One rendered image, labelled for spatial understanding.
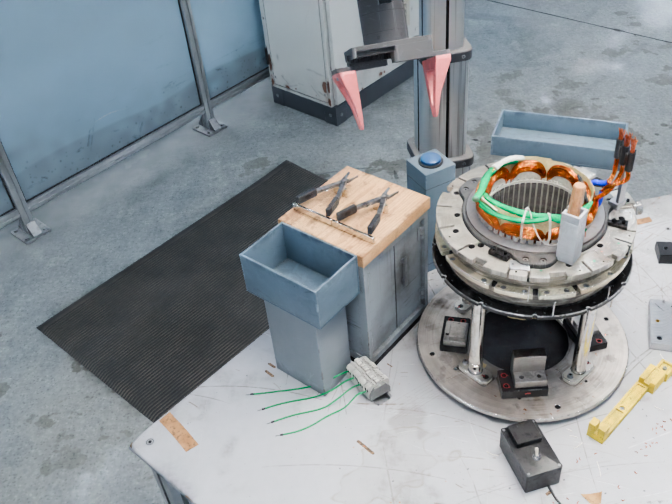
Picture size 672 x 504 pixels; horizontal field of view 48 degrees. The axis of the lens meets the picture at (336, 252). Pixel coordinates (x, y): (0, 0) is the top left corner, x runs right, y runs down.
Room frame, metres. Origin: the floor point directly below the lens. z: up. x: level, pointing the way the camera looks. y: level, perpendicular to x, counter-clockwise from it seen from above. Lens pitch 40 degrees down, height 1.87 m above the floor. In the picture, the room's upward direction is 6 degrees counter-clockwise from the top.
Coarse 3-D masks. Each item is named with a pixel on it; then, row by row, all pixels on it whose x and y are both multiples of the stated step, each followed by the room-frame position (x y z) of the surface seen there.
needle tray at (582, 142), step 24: (504, 120) 1.36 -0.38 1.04; (528, 120) 1.34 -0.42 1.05; (552, 120) 1.32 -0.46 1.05; (576, 120) 1.30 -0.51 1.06; (600, 120) 1.28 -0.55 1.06; (504, 144) 1.26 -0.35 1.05; (528, 144) 1.24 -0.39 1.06; (552, 144) 1.22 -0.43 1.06; (576, 144) 1.27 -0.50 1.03; (600, 144) 1.26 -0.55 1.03; (600, 168) 1.18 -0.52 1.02
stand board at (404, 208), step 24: (360, 192) 1.13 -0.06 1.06; (408, 192) 1.11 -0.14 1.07; (288, 216) 1.08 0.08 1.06; (360, 216) 1.05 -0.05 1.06; (384, 216) 1.05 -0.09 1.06; (408, 216) 1.04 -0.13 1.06; (336, 240) 0.99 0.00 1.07; (360, 240) 0.99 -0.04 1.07; (384, 240) 0.99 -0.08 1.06; (360, 264) 0.95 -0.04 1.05
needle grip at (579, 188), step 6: (576, 186) 0.86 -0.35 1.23; (582, 186) 0.85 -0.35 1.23; (576, 192) 0.85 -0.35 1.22; (582, 192) 0.85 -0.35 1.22; (570, 198) 0.86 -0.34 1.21; (576, 198) 0.85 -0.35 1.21; (582, 198) 0.85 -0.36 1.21; (570, 204) 0.86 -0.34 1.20; (576, 204) 0.85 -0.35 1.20; (570, 210) 0.86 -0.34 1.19; (576, 210) 0.85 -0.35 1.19
